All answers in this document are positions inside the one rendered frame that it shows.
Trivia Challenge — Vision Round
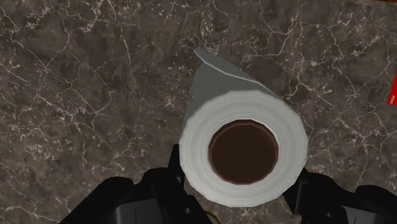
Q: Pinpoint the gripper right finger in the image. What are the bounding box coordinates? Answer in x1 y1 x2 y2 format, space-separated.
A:
282 167 397 224

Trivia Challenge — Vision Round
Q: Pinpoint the white paper towel roll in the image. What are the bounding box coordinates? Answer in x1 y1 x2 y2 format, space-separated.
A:
178 46 309 208

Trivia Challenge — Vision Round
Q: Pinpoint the red box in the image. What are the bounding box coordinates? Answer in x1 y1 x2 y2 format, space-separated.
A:
387 71 397 106

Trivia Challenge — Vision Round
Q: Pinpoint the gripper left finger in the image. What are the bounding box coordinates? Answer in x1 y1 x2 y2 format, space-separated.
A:
59 143 214 224

